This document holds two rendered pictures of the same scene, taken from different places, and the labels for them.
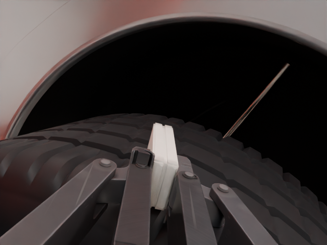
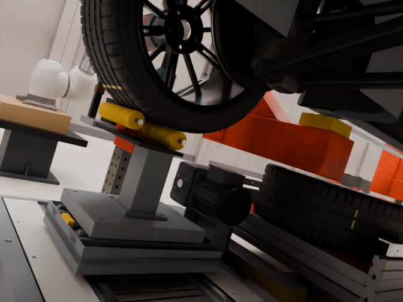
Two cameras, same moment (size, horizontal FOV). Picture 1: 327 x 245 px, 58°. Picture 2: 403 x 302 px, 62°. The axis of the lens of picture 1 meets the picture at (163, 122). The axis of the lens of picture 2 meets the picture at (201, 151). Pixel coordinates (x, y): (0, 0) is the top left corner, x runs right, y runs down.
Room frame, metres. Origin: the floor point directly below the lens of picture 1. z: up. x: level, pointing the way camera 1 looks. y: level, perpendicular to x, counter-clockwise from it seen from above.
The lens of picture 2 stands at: (1.03, -0.92, 0.52)
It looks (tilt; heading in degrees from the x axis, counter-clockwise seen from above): 2 degrees down; 127
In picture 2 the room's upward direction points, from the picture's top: 18 degrees clockwise
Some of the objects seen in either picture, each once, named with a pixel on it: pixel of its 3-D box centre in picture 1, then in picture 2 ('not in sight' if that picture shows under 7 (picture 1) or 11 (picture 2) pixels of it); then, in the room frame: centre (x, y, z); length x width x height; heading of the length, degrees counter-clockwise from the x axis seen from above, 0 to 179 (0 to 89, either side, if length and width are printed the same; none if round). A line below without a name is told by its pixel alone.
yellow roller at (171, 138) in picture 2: not in sight; (159, 133); (0.23, -0.13, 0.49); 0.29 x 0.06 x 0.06; 166
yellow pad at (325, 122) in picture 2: not in sight; (325, 125); (0.59, 0.34, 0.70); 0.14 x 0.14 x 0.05; 76
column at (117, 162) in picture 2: not in sight; (120, 175); (-0.28, 0.21, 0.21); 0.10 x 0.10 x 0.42; 76
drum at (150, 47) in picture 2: not in sight; (156, 32); (0.00, -0.07, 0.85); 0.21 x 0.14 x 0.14; 166
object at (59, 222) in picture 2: not in sight; (134, 236); (0.24, -0.10, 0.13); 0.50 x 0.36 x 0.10; 76
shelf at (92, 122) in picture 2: not in sight; (128, 131); (-0.28, 0.18, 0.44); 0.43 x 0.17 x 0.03; 76
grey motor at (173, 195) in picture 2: not in sight; (211, 211); (0.32, 0.20, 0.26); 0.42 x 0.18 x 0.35; 166
